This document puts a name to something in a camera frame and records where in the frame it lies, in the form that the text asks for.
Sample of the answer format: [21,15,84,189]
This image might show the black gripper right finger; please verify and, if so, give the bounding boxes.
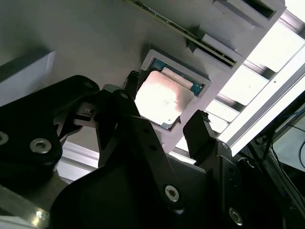
[183,110,294,229]

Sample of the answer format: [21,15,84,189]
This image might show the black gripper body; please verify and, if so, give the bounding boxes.
[49,156,215,229]

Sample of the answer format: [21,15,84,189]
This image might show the silver CPU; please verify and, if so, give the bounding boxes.
[134,59,203,131]

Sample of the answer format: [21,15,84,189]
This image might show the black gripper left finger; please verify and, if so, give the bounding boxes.
[0,70,186,215]

